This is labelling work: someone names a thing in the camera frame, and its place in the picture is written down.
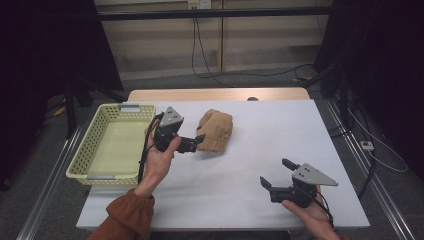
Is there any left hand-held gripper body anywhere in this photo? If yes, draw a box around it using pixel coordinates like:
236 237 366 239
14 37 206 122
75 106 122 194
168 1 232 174
153 106 198 154

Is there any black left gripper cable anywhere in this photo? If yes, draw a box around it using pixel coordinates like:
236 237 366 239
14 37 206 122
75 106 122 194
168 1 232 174
137 112 165 185

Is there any person's left hand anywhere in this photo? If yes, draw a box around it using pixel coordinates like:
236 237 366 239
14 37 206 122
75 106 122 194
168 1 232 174
134 124 183 198

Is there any aluminium floor rail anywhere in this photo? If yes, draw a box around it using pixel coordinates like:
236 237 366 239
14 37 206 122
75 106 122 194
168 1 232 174
324 99 416 240
16 123 88 240

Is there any short black wall cable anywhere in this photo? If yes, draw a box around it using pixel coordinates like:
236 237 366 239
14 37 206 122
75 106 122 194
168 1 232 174
194 18 233 88

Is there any black floor cable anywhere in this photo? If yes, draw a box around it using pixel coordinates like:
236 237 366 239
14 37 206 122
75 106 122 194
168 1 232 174
358 149 378 199

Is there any black horizontal metal bar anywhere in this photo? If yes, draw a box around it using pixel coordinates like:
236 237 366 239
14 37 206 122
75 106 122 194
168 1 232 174
98 6 333 22

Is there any pale yellow plastic basket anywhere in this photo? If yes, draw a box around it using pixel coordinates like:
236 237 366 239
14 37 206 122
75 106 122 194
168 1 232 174
65 103 158 186

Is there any black curtain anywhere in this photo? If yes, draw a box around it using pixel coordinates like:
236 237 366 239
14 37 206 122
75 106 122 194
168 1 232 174
0 0 124 191
313 0 424 171

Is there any white wall socket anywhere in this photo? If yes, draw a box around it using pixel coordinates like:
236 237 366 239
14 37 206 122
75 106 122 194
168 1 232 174
187 0 213 10

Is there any long black wall cable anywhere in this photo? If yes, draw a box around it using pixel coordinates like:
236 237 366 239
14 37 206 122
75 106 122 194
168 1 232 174
191 17 314 80

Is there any person's right hand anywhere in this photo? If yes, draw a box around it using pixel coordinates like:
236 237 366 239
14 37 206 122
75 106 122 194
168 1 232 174
281 186 341 240

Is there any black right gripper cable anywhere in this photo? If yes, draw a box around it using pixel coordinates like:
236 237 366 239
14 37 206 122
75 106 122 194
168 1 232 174
306 189 335 229

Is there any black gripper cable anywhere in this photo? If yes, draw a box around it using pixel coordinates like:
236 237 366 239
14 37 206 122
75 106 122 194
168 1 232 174
306 189 335 229
137 112 165 185

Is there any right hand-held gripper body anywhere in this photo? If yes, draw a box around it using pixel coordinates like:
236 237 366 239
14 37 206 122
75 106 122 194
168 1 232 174
268 162 339 209

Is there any white floor cable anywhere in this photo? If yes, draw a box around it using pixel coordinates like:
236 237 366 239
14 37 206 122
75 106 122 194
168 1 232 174
346 106 409 174

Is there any black metal stand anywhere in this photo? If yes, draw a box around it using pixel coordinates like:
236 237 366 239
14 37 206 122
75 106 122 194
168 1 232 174
63 79 128 139
319 63 354 131

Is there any tan cloth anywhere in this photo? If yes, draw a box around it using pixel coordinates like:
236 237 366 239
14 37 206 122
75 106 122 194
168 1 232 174
195 108 234 154

